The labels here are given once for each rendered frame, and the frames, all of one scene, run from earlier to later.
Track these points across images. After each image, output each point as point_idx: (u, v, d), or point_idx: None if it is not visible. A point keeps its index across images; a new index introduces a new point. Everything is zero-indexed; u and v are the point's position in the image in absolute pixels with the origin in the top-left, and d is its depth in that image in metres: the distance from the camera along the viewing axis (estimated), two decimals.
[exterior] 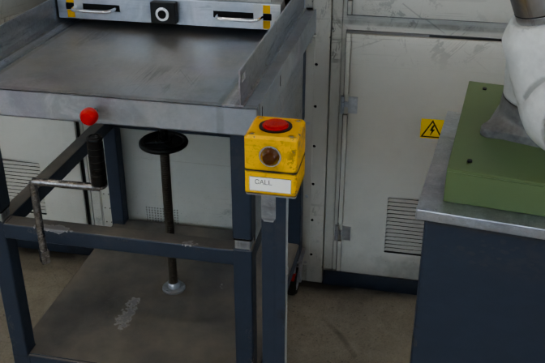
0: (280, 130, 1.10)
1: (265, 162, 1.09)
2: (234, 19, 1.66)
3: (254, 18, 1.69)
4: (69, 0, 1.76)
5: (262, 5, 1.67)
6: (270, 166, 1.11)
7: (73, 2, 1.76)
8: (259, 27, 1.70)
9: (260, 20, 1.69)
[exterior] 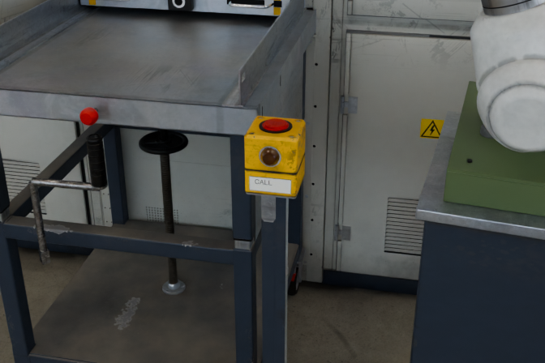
0: (280, 130, 1.10)
1: (265, 162, 1.09)
2: (246, 6, 1.76)
3: (265, 5, 1.79)
4: None
5: None
6: (270, 166, 1.11)
7: None
8: (269, 14, 1.80)
9: (271, 6, 1.79)
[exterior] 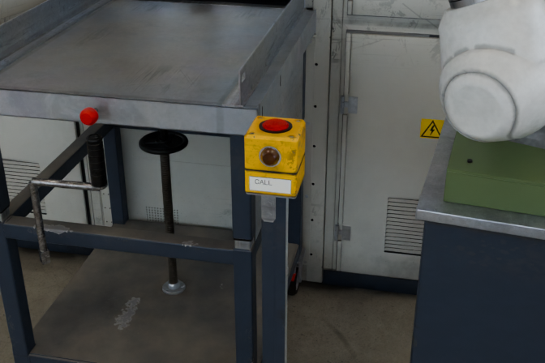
0: (280, 130, 1.10)
1: (265, 162, 1.09)
2: None
3: None
4: None
5: None
6: (270, 166, 1.11)
7: None
8: None
9: None
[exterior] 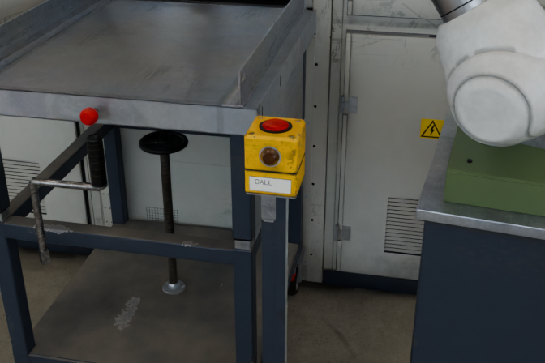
0: (280, 130, 1.10)
1: (265, 162, 1.09)
2: None
3: None
4: None
5: None
6: (270, 166, 1.11)
7: None
8: None
9: None
